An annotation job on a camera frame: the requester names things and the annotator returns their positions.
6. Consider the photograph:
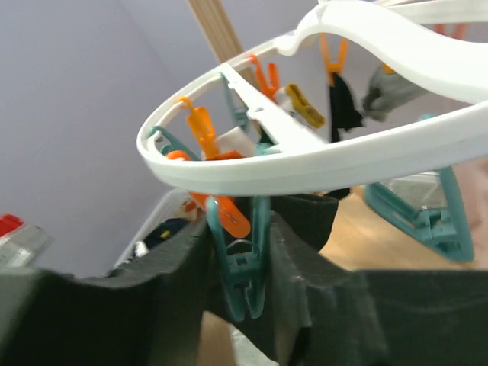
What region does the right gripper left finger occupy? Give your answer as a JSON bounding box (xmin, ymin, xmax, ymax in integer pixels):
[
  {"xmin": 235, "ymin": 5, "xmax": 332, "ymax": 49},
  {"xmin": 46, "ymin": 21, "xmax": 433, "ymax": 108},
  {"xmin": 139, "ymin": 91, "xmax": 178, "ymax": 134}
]
[{"xmin": 1, "ymin": 221, "xmax": 210, "ymax": 365}]

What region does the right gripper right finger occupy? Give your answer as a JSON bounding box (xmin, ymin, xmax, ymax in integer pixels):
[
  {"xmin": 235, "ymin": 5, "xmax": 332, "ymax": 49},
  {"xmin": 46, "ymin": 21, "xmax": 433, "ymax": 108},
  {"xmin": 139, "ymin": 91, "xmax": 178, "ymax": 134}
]
[{"xmin": 269, "ymin": 216, "xmax": 487, "ymax": 365}]

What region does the orange sock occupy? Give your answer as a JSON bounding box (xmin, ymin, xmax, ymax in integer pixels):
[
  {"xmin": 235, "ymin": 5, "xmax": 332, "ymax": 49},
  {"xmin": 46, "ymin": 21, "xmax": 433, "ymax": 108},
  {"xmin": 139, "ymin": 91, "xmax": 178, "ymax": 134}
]
[{"xmin": 206, "ymin": 150, "xmax": 244, "ymax": 161}]

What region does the black white striped sock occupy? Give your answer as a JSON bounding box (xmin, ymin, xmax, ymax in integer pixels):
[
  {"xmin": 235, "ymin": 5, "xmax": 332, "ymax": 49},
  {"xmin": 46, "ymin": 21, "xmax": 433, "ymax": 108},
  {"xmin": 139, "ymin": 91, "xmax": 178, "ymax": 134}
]
[{"xmin": 329, "ymin": 72, "xmax": 363, "ymax": 143}]

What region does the white round clip hanger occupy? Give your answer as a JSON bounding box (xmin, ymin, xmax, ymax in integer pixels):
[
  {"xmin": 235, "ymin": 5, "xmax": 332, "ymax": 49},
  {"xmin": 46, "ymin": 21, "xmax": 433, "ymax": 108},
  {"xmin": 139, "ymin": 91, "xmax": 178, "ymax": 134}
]
[{"xmin": 136, "ymin": 1, "xmax": 487, "ymax": 196}]

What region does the white plastic laundry basket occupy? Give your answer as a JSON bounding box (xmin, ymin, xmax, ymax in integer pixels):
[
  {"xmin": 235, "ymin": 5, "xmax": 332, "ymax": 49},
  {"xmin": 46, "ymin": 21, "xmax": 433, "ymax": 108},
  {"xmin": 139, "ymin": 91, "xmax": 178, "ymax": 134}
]
[{"xmin": 114, "ymin": 188, "xmax": 191, "ymax": 268}]

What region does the teal clothes clip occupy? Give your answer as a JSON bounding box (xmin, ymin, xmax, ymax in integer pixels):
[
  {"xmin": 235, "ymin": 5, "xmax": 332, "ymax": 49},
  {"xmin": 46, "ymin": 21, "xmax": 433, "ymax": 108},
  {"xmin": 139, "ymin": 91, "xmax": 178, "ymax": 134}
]
[
  {"xmin": 363, "ymin": 167, "xmax": 474, "ymax": 262},
  {"xmin": 206, "ymin": 196, "xmax": 271, "ymax": 322}
]

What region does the orange clothes clip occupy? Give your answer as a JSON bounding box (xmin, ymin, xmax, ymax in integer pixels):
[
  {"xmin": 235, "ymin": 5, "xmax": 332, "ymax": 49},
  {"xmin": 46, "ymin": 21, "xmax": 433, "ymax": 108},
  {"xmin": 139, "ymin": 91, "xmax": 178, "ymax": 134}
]
[{"xmin": 179, "ymin": 97, "xmax": 220, "ymax": 158}]

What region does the yellow white small sock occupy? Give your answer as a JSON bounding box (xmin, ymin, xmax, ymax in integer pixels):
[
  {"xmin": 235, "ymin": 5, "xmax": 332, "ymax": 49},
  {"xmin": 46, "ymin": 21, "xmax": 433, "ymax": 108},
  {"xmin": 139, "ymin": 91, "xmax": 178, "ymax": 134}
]
[{"xmin": 274, "ymin": 84, "xmax": 326, "ymax": 128}]

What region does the grey small sock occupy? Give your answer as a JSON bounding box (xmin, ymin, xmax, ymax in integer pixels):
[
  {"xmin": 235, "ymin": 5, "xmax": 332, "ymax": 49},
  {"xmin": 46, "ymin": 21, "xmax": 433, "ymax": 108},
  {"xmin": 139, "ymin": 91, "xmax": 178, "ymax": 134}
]
[{"xmin": 361, "ymin": 66, "xmax": 428, "ymax": 122}]

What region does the wooden hanger rack frame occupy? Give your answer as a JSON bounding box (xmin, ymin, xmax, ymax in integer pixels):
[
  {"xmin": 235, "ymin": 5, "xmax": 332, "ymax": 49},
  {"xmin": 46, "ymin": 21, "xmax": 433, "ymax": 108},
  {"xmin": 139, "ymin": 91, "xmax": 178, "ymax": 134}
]
[{"xmin": 188, "ymin": 1, "xmax": 487, "ymax": 269}]

